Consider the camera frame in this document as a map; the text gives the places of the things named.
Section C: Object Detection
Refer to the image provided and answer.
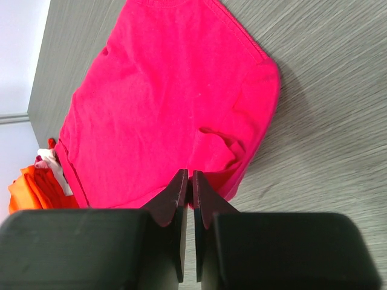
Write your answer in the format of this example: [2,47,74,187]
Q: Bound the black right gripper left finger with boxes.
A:
[1,170,188,289]

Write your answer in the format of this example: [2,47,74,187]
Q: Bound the pink t shirt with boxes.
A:
[55,1,280,208]

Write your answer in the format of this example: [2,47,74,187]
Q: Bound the white folded t shirt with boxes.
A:
[34,149,73,196]

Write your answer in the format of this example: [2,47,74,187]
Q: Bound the orange folded t shirt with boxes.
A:
[8,166,54,214]

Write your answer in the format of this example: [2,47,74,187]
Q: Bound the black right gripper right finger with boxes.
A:
[192,171,382,289]

